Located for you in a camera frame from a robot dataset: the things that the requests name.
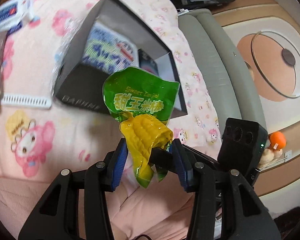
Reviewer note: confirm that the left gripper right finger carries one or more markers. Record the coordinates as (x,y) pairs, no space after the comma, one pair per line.
(243,214)

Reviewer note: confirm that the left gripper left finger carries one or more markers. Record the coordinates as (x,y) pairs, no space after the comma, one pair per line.
(55,216)

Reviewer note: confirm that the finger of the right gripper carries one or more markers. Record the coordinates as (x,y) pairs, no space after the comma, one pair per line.
(162,159)

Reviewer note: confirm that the green corn candy packet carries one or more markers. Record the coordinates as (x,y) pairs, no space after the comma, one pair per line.
(142,103)

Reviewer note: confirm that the white smart watch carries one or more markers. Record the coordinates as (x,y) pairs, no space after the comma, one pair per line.
(25,101)

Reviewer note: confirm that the orange plush toy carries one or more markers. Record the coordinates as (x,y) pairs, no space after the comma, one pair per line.
(275,149)

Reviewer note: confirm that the grey padded headboard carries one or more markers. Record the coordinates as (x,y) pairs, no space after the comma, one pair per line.
(231,92)

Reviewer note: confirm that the pink cartoon bed blanket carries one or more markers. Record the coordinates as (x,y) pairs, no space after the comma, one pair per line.
(35,145)

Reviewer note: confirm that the round ceiling lamp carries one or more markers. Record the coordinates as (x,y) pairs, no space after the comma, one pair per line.
(278,62)

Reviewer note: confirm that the black Daphne shoe box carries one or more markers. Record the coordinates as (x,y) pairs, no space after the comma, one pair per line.
(80,85)

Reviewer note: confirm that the bubble wrap sheet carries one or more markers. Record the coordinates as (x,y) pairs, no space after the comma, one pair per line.
(58,58)

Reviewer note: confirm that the alcohol wipes pack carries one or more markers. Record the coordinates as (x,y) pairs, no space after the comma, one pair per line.
(15,13)

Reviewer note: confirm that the dark pink-ring booklet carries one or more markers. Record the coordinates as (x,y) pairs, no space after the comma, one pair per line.
(147,63)

